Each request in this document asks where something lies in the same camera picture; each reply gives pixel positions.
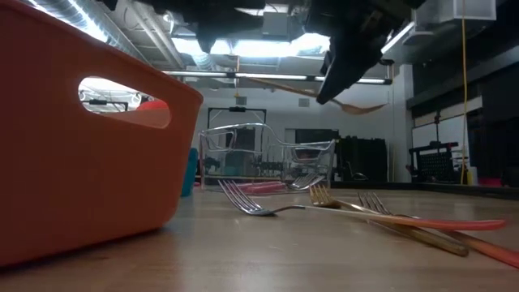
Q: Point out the dark wall screen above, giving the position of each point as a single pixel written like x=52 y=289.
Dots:
x=316 y=135

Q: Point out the bright ceiling light panel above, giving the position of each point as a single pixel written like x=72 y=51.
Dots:
x=263 y=48

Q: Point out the blue plastic bin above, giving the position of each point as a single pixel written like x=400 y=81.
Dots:
x=190 y=174

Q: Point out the clear plastic bin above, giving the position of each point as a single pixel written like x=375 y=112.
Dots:
x=267 y=130

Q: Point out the whiteboard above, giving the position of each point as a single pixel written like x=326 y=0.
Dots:
x=446 y=130

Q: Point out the tall black cabinet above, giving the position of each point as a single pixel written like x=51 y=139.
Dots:
x=361 y=158

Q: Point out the grey ceiling box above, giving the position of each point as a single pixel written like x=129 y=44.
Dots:
x=277 y=26

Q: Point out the orange plastic bin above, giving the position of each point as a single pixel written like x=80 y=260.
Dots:
x=81 y=182

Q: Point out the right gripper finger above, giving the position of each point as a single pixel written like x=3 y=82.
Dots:
x=348 y=65

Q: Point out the black metal table frame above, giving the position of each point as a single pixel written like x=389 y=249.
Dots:
x=405 y=185

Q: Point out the black perforated cart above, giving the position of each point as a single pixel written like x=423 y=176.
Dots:
x=438 y=166

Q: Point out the white ceiling box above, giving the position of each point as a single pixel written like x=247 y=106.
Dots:
x=470 y=10

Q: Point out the long tube light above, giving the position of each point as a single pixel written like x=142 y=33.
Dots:
x=263 y=76

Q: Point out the gold metal fork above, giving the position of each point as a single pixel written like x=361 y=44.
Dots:
x=320 y=198
x=361 y=109

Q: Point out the grey wall vent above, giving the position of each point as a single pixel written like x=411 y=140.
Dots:
x=304 y=102
x=241 y=101

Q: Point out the silver ribbed air duct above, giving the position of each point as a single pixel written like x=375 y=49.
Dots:
x=81 y=20

